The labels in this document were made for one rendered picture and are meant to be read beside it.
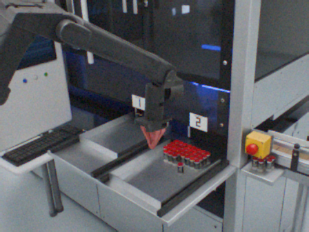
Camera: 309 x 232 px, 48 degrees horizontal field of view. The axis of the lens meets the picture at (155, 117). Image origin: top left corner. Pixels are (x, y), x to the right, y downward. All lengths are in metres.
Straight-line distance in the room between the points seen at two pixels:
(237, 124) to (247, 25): 0.36
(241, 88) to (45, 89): 1.04
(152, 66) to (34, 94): 1.02
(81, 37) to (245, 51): 0.65
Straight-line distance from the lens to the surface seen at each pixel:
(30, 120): 1.86
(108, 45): 0.79
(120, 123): 1.73
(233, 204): 1.48
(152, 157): 1.42
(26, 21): 0.65
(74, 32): 0.68
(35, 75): 1.82
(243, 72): 1.21
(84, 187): 2.36
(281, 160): 1.40
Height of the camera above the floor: 1.62
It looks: 25 degrees down
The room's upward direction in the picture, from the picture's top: 2 degrees counter-clockwise
